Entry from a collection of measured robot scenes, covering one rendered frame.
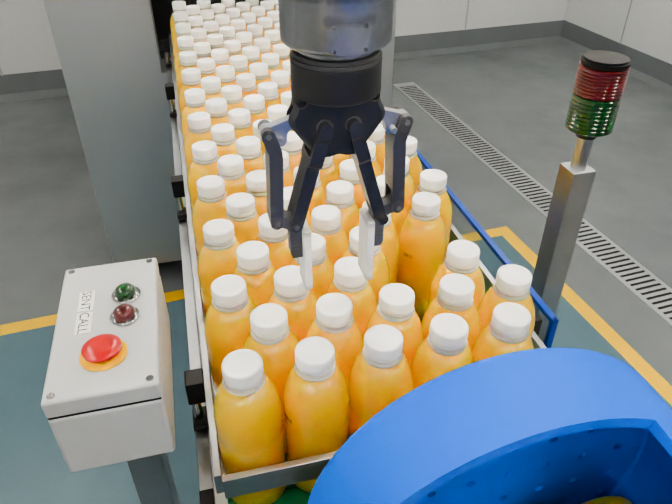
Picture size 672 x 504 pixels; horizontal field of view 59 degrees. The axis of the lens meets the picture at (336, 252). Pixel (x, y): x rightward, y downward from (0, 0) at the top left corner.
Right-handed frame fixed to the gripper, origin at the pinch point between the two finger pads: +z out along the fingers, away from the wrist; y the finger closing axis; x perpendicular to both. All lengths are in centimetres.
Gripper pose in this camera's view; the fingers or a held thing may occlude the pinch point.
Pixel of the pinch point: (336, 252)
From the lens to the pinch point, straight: 59.9
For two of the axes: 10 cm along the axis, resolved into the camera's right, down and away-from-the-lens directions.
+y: 9.7, -1.4, 2.0
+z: 0.0, 8.2, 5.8
